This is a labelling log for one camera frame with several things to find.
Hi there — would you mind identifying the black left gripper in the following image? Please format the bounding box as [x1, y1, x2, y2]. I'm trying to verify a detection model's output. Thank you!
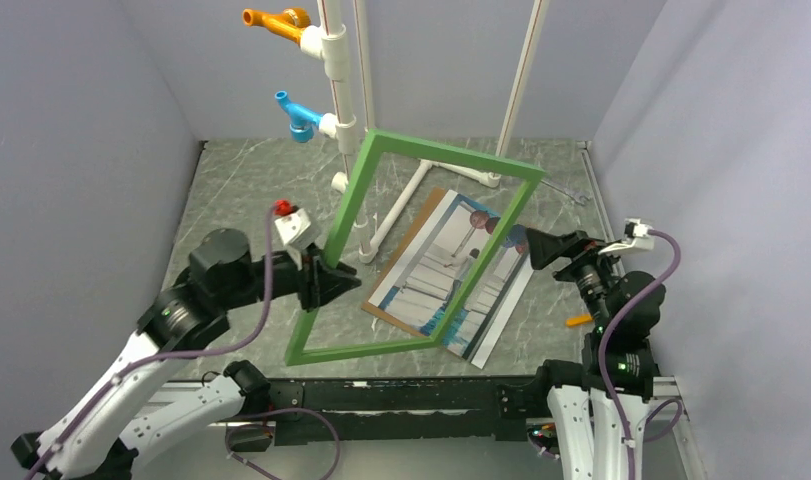
[217, 238, 361, 311]

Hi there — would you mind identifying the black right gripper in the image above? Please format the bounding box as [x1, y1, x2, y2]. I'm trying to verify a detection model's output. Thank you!
[527, 225, 630, 329]

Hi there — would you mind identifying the orange handled screwdriver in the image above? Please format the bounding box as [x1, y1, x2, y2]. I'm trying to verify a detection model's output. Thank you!
[565, 315, 593, 328]

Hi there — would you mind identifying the printed photo with lanterns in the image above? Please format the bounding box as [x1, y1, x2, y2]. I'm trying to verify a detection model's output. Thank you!
[362, 188, 533, 368]

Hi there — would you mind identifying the green wooden photo frame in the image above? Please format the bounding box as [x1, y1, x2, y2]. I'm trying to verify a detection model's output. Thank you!
[284, 129, 546, 366]

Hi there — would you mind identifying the white PVC pipe stand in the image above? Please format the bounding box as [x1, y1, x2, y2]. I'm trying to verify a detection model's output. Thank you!
[317, 0, 552, 264]

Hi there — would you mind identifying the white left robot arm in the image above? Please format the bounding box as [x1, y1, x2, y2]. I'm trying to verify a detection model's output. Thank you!
[11, 228, 360, 479]

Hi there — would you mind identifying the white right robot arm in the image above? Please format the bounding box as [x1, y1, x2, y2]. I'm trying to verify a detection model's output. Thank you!
[526, 223, 666, 479]

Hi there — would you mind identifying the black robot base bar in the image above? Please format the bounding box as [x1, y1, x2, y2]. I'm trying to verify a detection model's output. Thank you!
[202, 374, 598, 446]

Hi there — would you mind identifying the silver open-end wrench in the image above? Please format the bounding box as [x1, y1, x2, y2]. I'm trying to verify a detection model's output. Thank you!
[540, 178, 589, 206]

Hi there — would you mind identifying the blue plastic faucet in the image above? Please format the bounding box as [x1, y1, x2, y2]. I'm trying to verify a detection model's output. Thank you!
[274, 90, 323, 143]

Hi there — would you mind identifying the orange plastic faucet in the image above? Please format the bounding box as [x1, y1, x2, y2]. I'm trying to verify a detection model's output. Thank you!
[242, 7, 311, 45]

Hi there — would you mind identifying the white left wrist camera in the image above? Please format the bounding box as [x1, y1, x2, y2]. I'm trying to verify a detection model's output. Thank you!
[274, 200, 319, 250]

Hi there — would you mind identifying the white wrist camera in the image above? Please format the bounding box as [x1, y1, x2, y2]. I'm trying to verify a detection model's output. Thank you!
[274, 200, 319, 250]
[598, 218, 655, 257]

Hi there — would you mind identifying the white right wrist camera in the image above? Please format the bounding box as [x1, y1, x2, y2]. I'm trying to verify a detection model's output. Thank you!
[598, 218, 655, 257]

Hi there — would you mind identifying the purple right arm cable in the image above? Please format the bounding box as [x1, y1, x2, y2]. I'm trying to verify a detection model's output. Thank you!
[530, 228, 685, 480]

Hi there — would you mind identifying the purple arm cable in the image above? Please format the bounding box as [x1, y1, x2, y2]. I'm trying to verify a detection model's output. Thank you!
[23, 201, 343, 480]
[530, 228, 685, 480]

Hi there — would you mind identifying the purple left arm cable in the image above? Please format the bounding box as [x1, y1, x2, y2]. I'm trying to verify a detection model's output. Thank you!
[23, 201, 343, 480]

